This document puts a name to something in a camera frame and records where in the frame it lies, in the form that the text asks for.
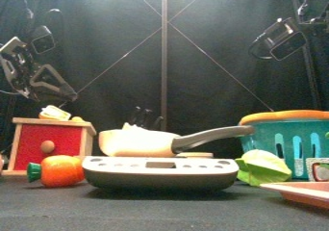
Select pale toy corn husk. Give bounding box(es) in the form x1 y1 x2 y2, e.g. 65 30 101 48
38 104 74 121

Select red wooden drawer box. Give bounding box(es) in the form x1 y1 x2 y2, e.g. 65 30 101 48
2 116 98 177

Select white food in pan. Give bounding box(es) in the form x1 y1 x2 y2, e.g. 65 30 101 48
121 122 152 134

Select black object behind pan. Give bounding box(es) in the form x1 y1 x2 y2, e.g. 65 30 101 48
130 106 165 132

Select orange toy carrot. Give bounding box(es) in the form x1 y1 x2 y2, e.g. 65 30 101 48
26 154 86 189

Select teal basket with orange rim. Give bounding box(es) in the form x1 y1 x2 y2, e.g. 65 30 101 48
239 109 329 180

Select white kitchen scale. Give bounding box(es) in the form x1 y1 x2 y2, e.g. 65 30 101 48
82 155 241 192

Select small printed toy box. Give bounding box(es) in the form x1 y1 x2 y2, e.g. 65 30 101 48
306 157 329 183

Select pink tray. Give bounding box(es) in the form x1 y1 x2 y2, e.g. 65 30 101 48
259 180 329 210

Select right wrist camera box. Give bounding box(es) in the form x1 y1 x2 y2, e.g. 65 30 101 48
269 32 310 62

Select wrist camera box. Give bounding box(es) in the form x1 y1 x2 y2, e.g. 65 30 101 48
29 25 58 55
269 32 310 62

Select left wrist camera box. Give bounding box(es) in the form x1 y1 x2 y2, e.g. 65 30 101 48
29 25 58 55

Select cream pan with grey handle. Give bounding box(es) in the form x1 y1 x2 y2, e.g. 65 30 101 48
98 124 257 159

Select grey vertical frame pole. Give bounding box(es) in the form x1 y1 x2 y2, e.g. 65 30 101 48
160 0 170 132

